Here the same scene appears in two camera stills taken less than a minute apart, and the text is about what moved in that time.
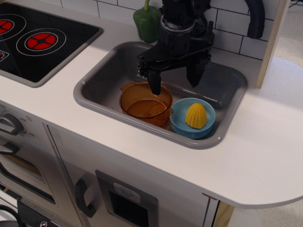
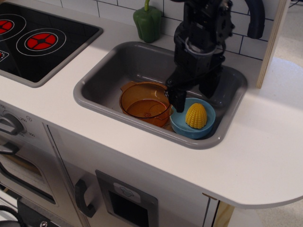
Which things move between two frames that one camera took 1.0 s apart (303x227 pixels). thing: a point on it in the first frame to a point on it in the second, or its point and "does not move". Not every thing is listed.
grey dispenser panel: x=126 y=206 does not move
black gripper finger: x=154 y=79 to x=177 y=99
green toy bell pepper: x=146 y=19 does not move
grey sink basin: x=100 y=68 does not move
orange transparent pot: x=138 y=103 does not move
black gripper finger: x=194 y=73 to x=208 y=86
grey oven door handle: x=10 y=148 does not move
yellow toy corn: x=196 y=116 does not move
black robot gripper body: x=182 y=43 to x=191 y=69
